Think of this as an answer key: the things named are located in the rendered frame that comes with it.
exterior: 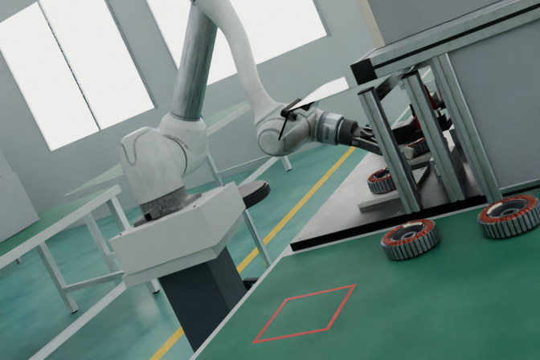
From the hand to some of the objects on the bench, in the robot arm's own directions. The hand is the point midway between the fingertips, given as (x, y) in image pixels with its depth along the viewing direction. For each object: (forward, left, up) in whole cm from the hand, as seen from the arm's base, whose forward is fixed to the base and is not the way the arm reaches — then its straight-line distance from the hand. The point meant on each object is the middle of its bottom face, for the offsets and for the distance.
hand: (411, 145), depth 193 cm
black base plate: (-1, -12, -7) cm, 13 cm away
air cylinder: (+10, -26, -6) cm, 28 cm away
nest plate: (-4, -23, -5) cm, 24 cm away
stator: (0, 0, -2) cm, 2 cm away
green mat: (+9, -79, -12) cm, 80 cm away
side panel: (+31, -50, -10) cm, 60 cm away
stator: (+21, -64, -11) cm, 68 cm away
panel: (+23, -16, -5) cm, 28 cm away
